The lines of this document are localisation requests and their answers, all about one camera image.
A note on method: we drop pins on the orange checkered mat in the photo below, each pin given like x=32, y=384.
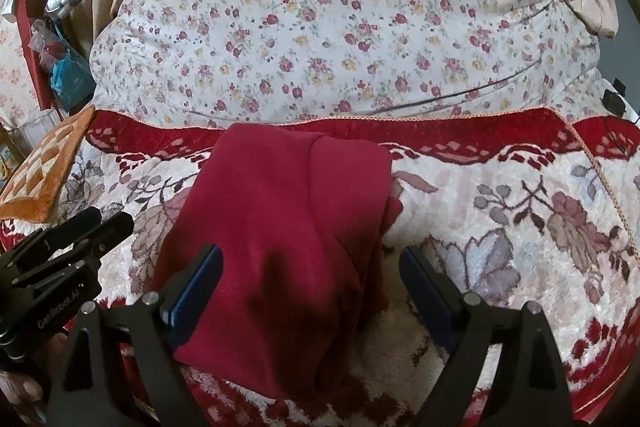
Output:
x=45, y=162

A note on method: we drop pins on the person's left hand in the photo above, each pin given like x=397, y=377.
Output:
x=25, y=389

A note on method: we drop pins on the red garment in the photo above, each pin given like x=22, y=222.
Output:
x=280, y=217

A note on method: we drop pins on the black plug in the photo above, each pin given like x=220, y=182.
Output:
x=614, y=99

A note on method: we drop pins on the red and white floral blanket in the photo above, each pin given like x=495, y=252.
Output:
x=500, y=217

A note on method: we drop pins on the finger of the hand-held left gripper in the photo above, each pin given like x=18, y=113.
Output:
x=60, y=231
x=107, y=229

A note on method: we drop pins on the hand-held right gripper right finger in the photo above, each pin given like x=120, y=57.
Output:
x=425, y=297

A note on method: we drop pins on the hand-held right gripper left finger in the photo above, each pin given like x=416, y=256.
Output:
x=192, y=302

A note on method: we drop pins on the blue bag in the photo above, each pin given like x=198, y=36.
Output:
x=72, y=79

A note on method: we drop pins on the floral print duvet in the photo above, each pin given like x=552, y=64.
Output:
x=350, y=7

